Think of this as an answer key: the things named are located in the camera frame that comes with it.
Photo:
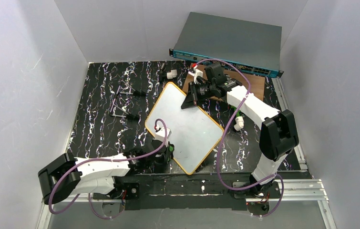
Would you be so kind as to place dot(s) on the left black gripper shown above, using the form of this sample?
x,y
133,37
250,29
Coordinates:
x,y
167,153

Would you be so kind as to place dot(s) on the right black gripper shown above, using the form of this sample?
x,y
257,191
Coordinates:
x,y
194,93

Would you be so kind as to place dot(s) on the green bone-shaped eraser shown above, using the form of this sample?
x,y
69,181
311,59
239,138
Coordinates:
x,y
170,150

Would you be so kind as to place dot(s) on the yellow-framed whiteboard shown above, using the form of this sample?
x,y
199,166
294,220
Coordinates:
x,y
194,133

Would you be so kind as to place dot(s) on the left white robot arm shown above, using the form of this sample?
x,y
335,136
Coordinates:
x,y
99,176

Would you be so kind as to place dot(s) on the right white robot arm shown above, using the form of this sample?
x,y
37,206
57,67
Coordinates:
x,y
278,131

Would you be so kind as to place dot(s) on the black and white marker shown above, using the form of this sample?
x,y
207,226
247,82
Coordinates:
x,y
162,74

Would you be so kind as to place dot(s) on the wooden board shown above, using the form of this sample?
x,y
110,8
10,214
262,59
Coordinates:
x,y
257,82

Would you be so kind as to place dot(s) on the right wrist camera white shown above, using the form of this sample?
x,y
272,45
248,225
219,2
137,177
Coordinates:
x,y
196,74

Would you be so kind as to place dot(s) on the teal network switch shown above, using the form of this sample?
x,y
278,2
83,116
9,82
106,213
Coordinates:
x,y
251,47

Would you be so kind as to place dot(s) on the aluminium frame rail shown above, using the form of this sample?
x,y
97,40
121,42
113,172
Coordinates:
x,y
200,204

